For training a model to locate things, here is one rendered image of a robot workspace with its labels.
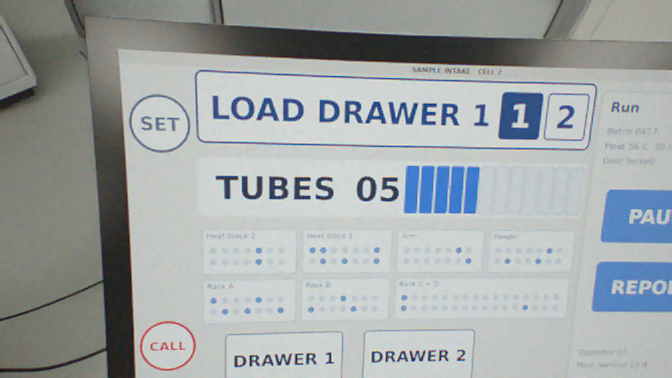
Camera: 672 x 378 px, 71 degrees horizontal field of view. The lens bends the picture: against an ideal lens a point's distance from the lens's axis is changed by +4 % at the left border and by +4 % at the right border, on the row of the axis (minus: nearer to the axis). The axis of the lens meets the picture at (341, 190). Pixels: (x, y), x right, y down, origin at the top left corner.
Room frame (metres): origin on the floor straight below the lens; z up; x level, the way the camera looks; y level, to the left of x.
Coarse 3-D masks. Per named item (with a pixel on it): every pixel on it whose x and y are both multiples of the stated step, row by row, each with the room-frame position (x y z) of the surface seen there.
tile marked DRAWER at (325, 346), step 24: (240, 336) 0.14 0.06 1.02; (264, 336) 0.14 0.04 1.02; (288, 336) 0.14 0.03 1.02; (312, 336) 0.15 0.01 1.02; (336, 336) 0.15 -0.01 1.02; (240, 360) 0.12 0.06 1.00; (264, 360) 0.13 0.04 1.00; (288, 360) 0.13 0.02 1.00; (312, 360) 0.13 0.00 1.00; (336, 360) 0.13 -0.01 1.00
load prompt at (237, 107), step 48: (240, 96) 0.25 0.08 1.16; (288, 96) 0.26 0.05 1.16; (336, 96) 0.27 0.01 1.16; (384, 96) 0.27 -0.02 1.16; (432, 96) 0.28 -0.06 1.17; (480, 96) 0.29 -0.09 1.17; (528, 96) 0.29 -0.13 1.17; (576, 96) 0.30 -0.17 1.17; (240, 144) 0.23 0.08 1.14; (288, 144) 0.24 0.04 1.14; (336, 144) 0.25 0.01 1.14; (384, 144) 0.25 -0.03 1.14; (432, 144) 0.26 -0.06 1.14; (480, 144) 0.27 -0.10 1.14; (528, 144) 0.27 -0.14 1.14; (576, 144) 0.28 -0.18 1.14
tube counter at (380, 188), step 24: (360, 168) 0.24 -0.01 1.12; (384, 168) 0.24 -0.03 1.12; (408, 168) 0.24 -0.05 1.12; (432, 168) 0.25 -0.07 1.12; (456, 168) 0.25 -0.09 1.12; (480, 168) 0.25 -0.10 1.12; (504, 168) 0.26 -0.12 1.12; (528, 168) 0.26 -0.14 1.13; (552, 168) 0.26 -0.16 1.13; (576, 168) 0.27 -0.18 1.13; (360, 192) 0.23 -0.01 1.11; (384, 192) 0.23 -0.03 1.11; (408, 192) 0.23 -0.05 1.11; (432, 192) 0.24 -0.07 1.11; (456, 192) 0.24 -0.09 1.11; (480, 192) 0.24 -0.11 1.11; (504, 192) 0.25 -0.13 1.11; (528, 192) 0.25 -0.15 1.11; (552, 192) 0.25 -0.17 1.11; (576, 192) 0.26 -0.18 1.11; (360, 216) 0.21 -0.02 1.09; (384, 216) 0.22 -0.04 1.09; (408, 216) 0.22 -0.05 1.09; (432, 216) 0.22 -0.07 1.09; (456, 216) 0.23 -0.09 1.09; (480, 216) 0.23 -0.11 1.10; (504, 216) 0.23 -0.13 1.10; (528, 216) 0.24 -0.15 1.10; (552, 216) 0.24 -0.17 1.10; (576, 216) 0.24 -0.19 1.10
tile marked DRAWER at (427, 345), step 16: (368, 336) 0.15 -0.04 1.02; (384, 336) 0.15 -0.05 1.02; (400, 336) 0.16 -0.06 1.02; (416, 336) 0.16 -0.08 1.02; (432, 336) 0.16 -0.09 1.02; (448, 336) 0.16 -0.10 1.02; (464, 336) 0.16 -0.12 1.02; (368, 352) 0.14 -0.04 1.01; (384, 352) 0.15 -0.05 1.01; (400, 352) 0.15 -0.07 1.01; (416, 352) 0.15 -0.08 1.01; (432, 352) 0.15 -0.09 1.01; (448, 352) 0.15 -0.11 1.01; (464, 352) 0.16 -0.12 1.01; (368, 368) 0.13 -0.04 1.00; (384, 368) 0.14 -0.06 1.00; (400, 368) 0.14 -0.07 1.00; (416, 368) 0.14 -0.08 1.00; (432, 368) 0.14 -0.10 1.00; (448, 368) 0.14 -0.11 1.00; (464, 368) 0.15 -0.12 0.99
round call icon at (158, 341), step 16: (144, 320) 0.14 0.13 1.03; (160, 320) 0.14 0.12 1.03; (176, 320) 0.14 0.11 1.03; (192, 320) 0.14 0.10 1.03; (144, 336) 0.13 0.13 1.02; (160, 336) 0.13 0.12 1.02; (176, 336) 0.13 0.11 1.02; (192, 336) 0.13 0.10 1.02; (144, 352) 0.12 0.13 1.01; (160, 352) 0.12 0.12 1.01; (176, 352) 0.12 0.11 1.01; (192, 352) 0.12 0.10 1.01; (144, 368) 0.11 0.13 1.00; (160, 368) 0.11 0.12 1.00; (176, 368) 0.11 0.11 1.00; (192, 368) 0.12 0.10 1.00
